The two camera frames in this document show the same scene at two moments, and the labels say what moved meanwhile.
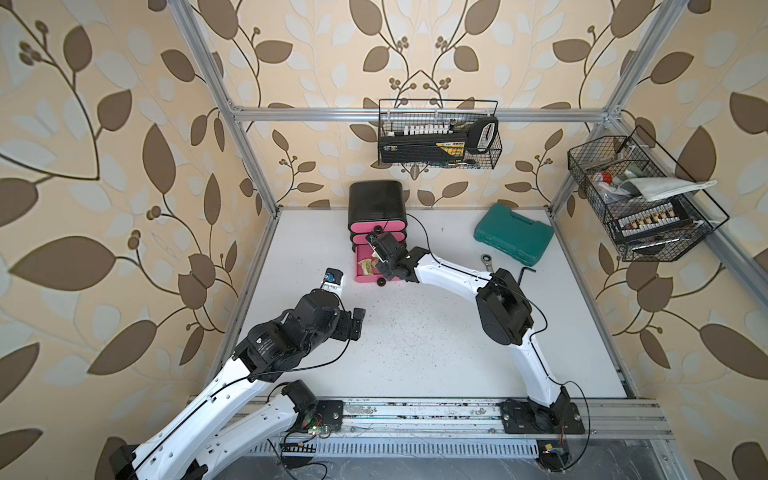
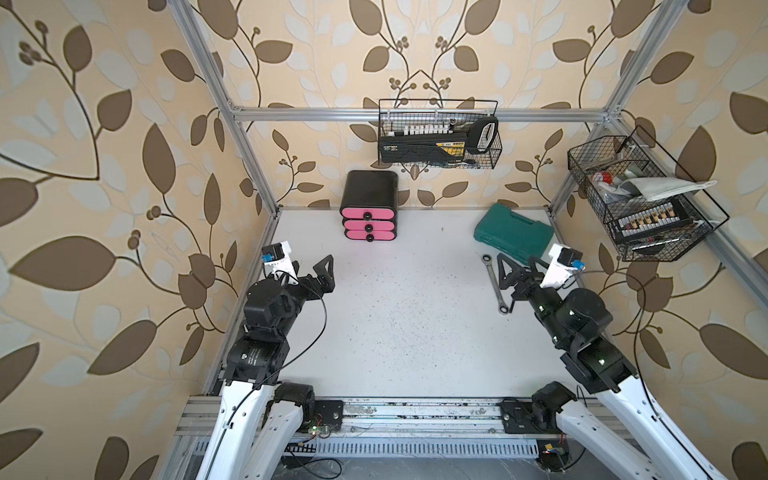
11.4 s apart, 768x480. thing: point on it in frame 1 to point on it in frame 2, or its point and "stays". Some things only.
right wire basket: [649, 208] stays
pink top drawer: [386, 226] to [368, 213]
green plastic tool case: [519, 237] stays
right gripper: [383, 268] to [532, 285]
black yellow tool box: [443, 147] stays
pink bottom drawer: [364, 251] to [370, 235]
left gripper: [347, 332] to [327, 281]
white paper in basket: [654, 189] stays
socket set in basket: [656, 219] stays
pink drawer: [360, 239] to [369, 225]
